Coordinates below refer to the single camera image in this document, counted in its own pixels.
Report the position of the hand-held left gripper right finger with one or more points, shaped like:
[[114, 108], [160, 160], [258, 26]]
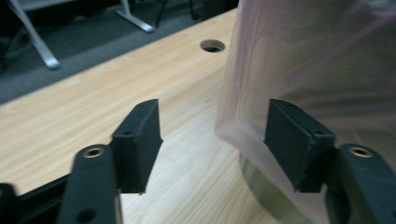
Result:
[[295, 149]]

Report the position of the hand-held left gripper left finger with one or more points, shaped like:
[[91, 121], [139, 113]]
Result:
[[137, 155]]

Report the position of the pink plastic trash bag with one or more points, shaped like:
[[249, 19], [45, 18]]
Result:
[[311, 56]]

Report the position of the black tripod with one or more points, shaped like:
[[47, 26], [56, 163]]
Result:
[[161, 14]]

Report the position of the white metal stand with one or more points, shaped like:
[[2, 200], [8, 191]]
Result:
[[37, 43]]

